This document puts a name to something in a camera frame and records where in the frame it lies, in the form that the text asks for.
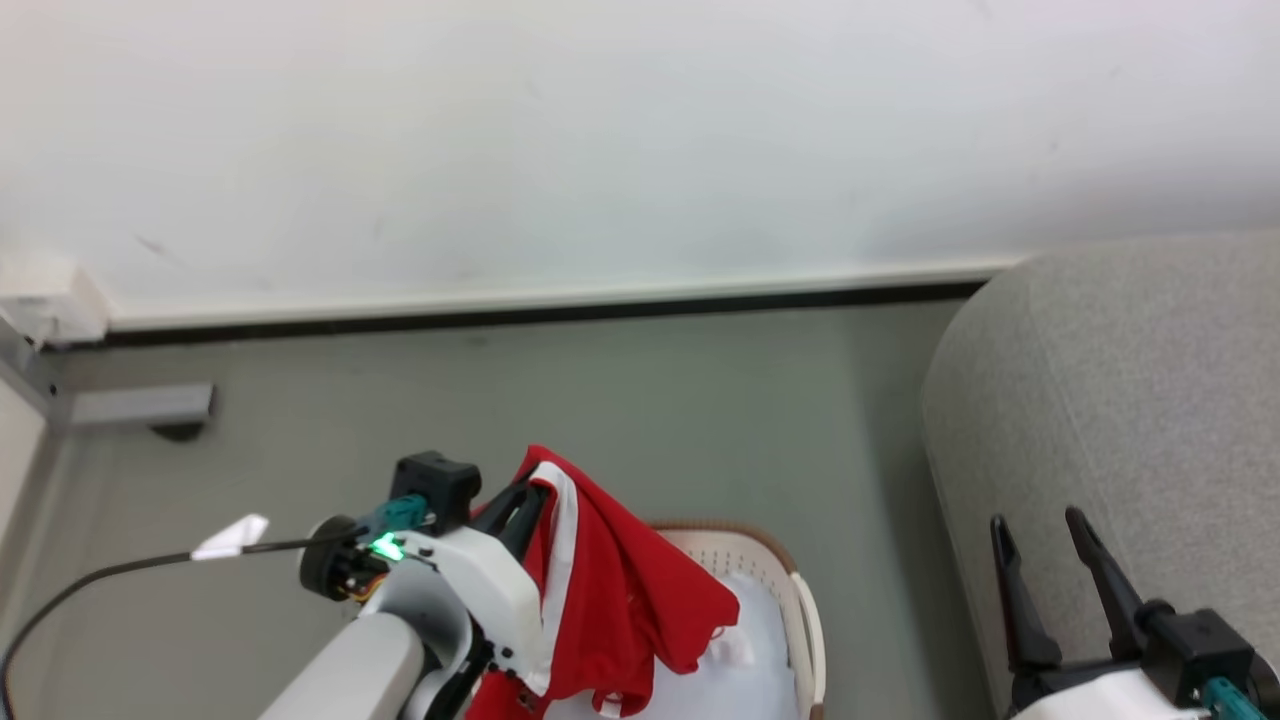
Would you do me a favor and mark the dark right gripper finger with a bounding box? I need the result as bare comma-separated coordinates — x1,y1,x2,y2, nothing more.
1064,506,1147,661
989,514,1063,673

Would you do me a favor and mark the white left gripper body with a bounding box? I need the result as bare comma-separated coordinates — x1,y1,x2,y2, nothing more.
384,526,549,698

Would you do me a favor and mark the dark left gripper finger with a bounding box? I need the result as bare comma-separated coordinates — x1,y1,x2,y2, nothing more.
498,487,550,563
470,483,532,537

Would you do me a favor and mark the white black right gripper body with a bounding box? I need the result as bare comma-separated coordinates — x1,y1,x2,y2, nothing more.
1008,598,1280,720

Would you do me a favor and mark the red garment with white stripe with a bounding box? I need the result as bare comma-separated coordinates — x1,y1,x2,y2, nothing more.
465,444,742,720

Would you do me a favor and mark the white laundry basket brown rim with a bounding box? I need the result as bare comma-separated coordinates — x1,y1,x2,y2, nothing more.
648,520,828,720

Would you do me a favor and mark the grey fabric sofa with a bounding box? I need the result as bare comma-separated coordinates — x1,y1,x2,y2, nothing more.
921,229,1280,717

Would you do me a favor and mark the white corner trunking box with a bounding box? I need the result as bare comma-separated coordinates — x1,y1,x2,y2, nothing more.
0,252,111,347

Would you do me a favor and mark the white wall baseboard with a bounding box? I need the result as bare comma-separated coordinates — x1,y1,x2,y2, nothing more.
105,257,1026,333

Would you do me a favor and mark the black cable with white tag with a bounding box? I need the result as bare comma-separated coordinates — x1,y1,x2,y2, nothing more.
0,514,351,701

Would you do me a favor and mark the grey metal frame foot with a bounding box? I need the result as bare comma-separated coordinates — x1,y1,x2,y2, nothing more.
0,310,217,443

